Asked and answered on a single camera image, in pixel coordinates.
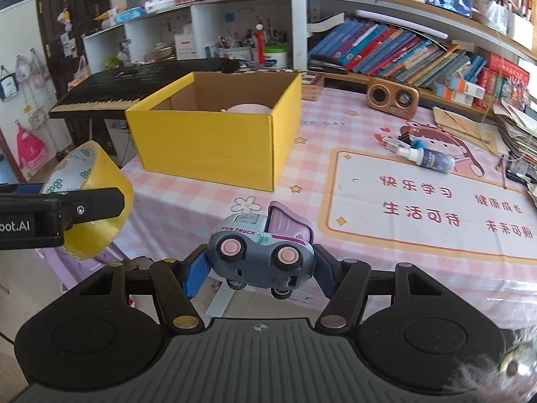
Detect thick red dictionary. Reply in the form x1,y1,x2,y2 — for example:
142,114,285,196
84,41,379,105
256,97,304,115
478,52,530,101

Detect white hanging bag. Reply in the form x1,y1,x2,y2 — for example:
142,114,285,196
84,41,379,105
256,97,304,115
0,65,17,101

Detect black stapler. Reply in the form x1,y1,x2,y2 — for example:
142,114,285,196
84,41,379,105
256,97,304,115
309,55,345,74

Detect white pen holder with pens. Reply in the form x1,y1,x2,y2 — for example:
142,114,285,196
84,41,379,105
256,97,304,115
216,29,252,60

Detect dark blue spray bottle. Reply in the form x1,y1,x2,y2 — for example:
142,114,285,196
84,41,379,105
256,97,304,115
409,147,454,175

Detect row of leaning blue books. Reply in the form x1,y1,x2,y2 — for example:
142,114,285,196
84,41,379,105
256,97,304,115
308,17,489,89

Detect blue tissue pack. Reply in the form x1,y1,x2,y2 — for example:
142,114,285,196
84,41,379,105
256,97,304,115
114,7,147,24

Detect white stationery containers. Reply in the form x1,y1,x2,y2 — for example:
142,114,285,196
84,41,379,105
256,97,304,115
474,0,533,47

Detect white wooden bookshelf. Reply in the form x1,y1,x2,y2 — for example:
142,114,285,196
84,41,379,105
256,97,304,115
289,0,537,112

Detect metal bowl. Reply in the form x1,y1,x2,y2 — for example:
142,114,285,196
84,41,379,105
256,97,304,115
147,44,176,61

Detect white tube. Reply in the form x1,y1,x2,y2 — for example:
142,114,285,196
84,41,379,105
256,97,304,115
380,136,411,154

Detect grey fluffy charm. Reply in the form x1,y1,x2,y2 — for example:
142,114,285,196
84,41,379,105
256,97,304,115
445,327,537,403

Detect white jar with green lid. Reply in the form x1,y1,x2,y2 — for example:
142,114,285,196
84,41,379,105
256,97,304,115
263,45,289,69

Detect wooden chessboard box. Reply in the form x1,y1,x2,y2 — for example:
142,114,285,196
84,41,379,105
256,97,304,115
301,71,325,101

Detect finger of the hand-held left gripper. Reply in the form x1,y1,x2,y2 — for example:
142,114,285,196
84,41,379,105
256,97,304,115
63,187,127,231
0,182,43,196

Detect white cubby shelf unit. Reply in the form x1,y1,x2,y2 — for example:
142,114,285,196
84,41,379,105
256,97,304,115
83,0,294,72

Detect yellow cardboard box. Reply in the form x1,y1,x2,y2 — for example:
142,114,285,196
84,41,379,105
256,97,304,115
125,71,303,192

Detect pink checkered cloth desktop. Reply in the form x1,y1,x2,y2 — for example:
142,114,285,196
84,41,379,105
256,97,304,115
36,71,537,337

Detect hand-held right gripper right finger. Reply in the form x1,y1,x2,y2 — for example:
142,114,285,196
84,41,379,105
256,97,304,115
312,244,445,332

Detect smartphone with lit screen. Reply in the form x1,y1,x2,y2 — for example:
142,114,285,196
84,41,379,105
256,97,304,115
425,0,474,18

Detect pink hanging bag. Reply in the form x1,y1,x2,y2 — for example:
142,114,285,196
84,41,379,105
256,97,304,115
16,120,49,173

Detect wooden retro radio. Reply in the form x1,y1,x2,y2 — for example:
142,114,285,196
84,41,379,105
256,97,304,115
367,78,419,118

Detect yellow tape roll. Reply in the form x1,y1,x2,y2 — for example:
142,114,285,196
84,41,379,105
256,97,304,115
40,140,135,261

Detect brown paper envelopes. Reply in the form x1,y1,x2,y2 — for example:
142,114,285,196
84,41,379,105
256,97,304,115
432,106,502,152

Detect orange white medicine boxes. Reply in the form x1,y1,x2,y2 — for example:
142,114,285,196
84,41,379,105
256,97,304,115
434,73,487,107

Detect black electronic keyboard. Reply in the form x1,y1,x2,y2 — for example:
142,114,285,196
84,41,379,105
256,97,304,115
49,59,240,120

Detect white red printed box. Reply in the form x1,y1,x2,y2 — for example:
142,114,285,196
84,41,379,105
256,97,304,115
174,25,199,60

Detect white charging cable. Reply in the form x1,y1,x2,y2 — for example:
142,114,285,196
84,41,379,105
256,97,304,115
482,4,510,127

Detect stack of papers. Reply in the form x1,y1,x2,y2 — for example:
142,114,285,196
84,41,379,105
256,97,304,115
493,98,537,211

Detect grey toy truck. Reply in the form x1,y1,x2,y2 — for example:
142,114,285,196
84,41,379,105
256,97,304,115
207,200,316,301

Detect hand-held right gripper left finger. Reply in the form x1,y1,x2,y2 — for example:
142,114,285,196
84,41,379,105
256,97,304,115
80,246,212,331

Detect red tassel pen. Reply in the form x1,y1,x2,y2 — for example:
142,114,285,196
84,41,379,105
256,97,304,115
255,21,267,65

